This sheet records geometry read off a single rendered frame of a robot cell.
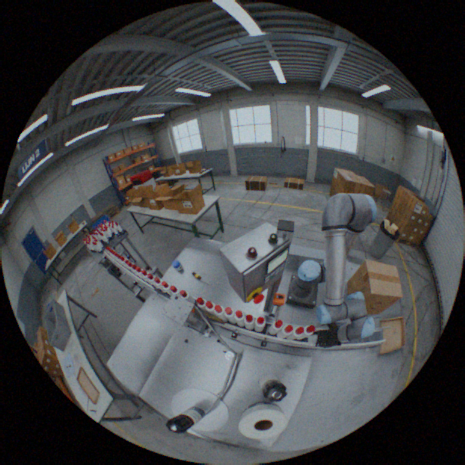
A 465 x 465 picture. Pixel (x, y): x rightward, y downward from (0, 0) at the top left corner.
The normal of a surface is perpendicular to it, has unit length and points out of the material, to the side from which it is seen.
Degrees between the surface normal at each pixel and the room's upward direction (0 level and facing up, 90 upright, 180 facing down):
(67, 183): 90
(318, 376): 0
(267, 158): 90
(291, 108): 90
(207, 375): 0
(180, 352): 0
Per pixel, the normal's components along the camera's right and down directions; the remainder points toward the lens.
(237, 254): -0.12, -0.76
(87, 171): 0.90, 0.18
